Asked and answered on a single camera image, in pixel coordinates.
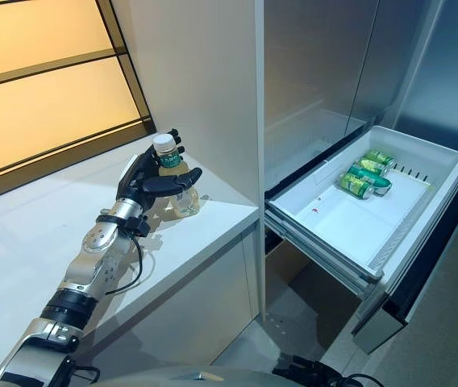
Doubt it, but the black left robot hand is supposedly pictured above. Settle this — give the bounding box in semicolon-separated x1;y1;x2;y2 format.
115;127;204;210

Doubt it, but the yellow tea bottle green label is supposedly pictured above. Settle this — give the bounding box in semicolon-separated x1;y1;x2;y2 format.
152;134;202;221

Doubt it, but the white fridge drawer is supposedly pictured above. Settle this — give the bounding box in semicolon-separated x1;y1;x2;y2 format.
264;124;458;356

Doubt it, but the stainless steel fridge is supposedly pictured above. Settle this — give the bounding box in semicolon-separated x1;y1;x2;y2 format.
260;0;458;190

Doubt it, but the white counter cabinet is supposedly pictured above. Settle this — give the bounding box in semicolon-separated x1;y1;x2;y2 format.
0;131;260;387

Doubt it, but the white tall cabinet panel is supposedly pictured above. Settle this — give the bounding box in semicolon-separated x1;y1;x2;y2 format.
110;0;266;319

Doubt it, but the grey robot torso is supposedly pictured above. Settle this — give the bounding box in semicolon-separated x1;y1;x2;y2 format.
103;364;359;387

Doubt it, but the dark green drink can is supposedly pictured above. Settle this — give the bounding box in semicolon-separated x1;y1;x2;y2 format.
348;163;393;197

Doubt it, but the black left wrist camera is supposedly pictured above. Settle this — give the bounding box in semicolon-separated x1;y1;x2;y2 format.
95;213;152;238

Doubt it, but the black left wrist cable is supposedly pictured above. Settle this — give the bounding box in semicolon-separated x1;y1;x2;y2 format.
106;235;144;295

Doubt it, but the amber window with dark frame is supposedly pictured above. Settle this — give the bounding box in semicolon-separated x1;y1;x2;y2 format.
0;0;160;209

